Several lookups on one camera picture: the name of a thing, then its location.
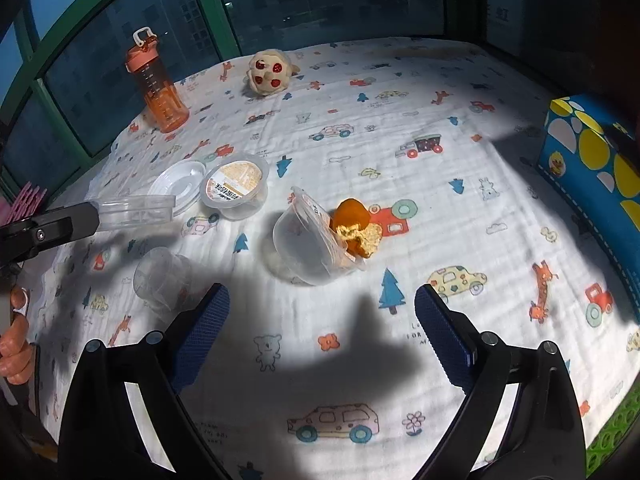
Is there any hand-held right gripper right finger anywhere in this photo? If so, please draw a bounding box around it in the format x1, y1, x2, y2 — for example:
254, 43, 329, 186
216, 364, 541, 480
410, 283, 587, 480

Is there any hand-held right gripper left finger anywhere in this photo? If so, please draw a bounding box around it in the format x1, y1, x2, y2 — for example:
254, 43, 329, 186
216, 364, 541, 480
59, 282, 231, 480

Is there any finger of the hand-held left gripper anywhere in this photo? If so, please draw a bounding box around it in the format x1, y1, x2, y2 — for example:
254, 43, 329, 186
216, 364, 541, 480
0, 201, 99, 267

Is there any clear plastic cup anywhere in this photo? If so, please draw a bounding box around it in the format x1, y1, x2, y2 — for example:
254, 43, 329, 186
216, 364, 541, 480
132, 246, 208, 322

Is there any clear rectangular plastic container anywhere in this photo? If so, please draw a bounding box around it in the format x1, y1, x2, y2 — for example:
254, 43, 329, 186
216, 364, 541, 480
96, 194, 175, 233

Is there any clear plastic tub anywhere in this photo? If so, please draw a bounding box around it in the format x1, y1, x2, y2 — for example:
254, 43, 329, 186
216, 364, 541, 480
272, 186, 372, 287

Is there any clear round lid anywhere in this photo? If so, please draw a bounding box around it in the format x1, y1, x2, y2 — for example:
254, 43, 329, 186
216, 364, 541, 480
148, 159, 207, 213

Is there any orange peel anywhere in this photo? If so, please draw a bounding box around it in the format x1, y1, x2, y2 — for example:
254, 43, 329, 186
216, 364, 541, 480
331, 198, 384, 260

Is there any pudding cup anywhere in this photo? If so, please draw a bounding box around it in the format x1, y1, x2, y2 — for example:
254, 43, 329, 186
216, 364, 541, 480
200, 156, 271, 221

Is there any green mesh basket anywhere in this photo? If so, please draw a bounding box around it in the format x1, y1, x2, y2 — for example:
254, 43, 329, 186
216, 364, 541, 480
585, 390, 640, 480

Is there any person's left hand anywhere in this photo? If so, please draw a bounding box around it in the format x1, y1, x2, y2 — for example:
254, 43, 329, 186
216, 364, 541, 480
0, 285, 38, 386

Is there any pink ribbed object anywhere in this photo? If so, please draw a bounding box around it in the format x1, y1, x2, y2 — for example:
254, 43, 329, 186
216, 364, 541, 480
0, 184, 48, 228

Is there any orange water bottle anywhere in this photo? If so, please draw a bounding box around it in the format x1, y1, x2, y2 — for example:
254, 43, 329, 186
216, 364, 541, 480
125, 26, 191, 134

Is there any blue tissue box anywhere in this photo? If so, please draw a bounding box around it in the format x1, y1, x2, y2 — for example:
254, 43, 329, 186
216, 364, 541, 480
536, 94, 640, 301

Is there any printed blanket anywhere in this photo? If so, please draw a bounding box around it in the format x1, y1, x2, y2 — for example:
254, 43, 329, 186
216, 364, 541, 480
25, 37, 640, 480

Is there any beige plush toy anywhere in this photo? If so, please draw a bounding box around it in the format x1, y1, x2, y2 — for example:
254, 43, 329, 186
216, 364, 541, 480
243, 50, 301, 99

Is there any green window frame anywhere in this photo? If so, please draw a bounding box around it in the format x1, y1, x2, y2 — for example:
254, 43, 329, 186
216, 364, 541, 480
0, 0, 491, 196

